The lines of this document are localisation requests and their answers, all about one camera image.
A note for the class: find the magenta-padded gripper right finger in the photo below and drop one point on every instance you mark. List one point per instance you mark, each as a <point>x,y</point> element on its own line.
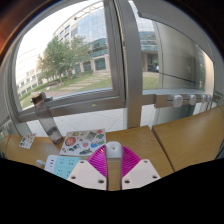
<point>141,173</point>

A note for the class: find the green tree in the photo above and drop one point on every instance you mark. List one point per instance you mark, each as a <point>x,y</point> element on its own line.
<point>61,58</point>

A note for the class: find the small white charger block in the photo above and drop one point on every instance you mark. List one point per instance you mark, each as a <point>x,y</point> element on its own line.
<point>114,149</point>

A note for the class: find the large colourful sticker sheet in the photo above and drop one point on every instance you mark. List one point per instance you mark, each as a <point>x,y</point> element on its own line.
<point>83,142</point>

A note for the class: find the glass office building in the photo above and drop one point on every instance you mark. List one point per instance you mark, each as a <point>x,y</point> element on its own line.
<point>93,30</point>

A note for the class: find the grey wall outlet rail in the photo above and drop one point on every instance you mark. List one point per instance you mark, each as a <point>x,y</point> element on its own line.
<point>177,100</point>

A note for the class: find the small colourful sticker sheet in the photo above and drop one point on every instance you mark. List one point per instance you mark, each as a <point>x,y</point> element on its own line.
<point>27,141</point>

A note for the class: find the white and mint power strip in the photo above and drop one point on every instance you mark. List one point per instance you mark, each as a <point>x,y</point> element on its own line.
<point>61,166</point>

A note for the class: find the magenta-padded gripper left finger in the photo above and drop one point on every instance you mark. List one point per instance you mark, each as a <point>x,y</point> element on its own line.
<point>86,175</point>

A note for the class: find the clear drink bottle, dark cap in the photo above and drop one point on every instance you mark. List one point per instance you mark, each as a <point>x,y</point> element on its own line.
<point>48,121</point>

